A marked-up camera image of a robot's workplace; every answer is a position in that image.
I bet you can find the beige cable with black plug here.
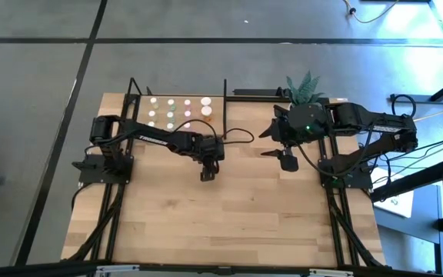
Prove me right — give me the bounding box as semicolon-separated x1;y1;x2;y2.
342;0;401;24

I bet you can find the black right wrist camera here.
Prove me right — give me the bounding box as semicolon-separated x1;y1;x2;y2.
278;148;300;173

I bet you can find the white box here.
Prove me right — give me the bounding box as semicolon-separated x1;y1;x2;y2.
370;165;415;219

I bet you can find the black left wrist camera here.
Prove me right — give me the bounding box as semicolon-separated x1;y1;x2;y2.
200;165;217;183

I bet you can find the wooden shelf with black frame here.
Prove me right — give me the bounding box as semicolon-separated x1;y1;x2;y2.
123;75;332;142

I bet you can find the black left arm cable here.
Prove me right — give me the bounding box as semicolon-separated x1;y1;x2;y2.
173;118;256;146

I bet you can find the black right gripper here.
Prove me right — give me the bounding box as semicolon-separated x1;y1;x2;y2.
258;102;331;159

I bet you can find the black desk frame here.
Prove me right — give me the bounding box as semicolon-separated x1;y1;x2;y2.
389;71;443;105

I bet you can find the black aluminium table frame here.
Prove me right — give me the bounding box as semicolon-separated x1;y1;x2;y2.
62;94;388;277

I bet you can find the snake plant in white pot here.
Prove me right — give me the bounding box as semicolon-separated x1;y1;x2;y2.
285;70;325;107

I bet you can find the yellow extension cord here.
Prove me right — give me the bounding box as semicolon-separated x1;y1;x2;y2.
413;107;443;123

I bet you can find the black diagonal desk bar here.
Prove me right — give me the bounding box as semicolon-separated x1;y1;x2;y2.
371;155;443;203

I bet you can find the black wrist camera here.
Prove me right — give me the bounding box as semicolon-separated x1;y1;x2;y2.
200;165;217;183
278;148;300;173

